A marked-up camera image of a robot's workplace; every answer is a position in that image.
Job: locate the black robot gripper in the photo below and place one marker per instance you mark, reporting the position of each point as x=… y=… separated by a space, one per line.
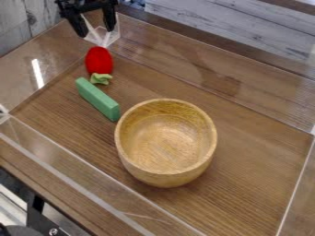
x=71 y=9

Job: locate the red plush strawberry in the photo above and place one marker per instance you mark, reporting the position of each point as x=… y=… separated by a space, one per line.
x=99 y=64

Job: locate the green rectangular block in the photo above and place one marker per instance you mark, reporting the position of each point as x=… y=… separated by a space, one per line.
x=104 y=104

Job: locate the wooden bowl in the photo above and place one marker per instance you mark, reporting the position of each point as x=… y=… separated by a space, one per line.
x=166 y=139

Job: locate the clear acrylic tray walls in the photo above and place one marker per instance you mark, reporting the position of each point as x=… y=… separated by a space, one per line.
x=255 y=192

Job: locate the black metal table frame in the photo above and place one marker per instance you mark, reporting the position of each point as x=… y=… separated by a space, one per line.
x=28 y=215

